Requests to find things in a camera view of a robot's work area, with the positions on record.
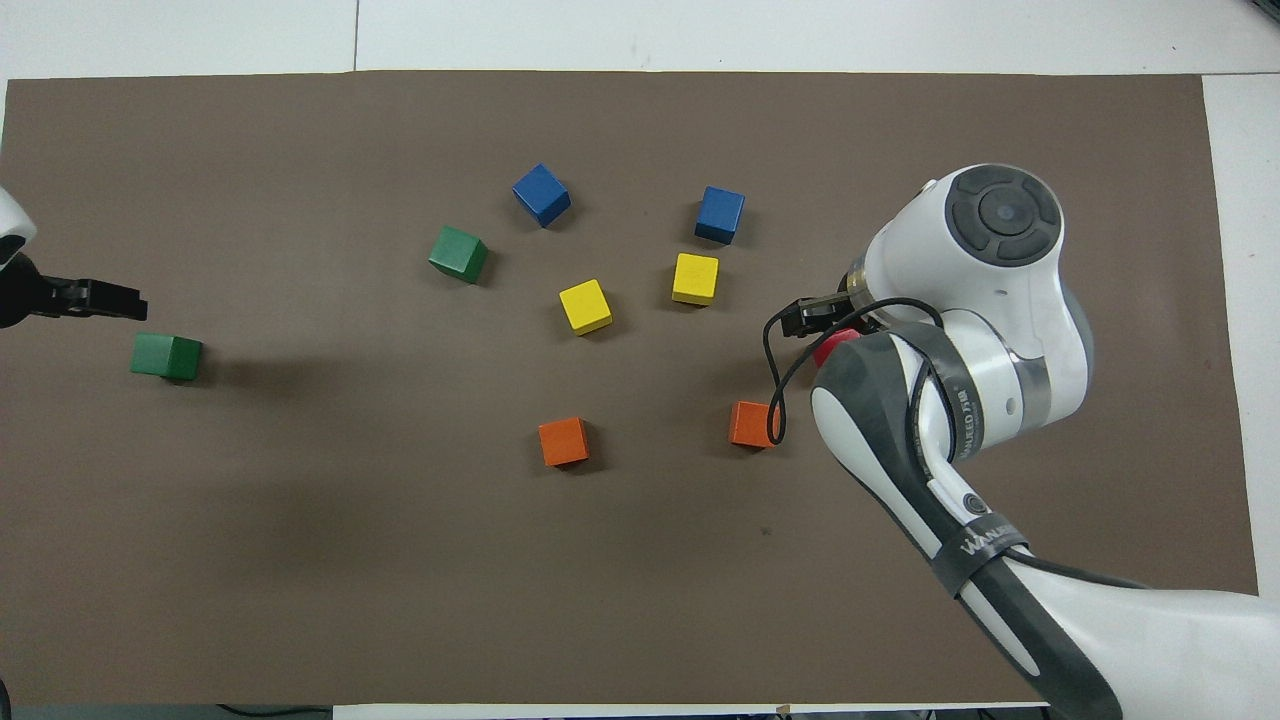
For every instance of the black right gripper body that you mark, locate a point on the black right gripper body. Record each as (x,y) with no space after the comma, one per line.
(820,312)

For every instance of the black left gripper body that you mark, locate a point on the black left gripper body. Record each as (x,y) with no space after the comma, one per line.
(25,295)

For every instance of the red wooden block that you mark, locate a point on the red wooden block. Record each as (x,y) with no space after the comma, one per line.
(838,350)

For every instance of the green wooden block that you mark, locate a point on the green wooden block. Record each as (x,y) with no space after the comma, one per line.
(165,357)
(458,252)

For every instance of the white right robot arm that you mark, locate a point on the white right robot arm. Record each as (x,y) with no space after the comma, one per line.
(1000,300)

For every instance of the orange wooden block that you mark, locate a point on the orange wooden block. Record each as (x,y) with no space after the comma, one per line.
(563,441)
(748,424)

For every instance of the yellow wooden block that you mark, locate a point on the yellow wooden block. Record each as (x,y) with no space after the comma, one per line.
(585,306)
(695,278)

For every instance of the blue wooden block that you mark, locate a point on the blue wooden block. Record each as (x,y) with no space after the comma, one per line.
(719,214)
(541,194)

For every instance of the brown table mat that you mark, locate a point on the brown table mat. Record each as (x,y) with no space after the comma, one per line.
(300,550)

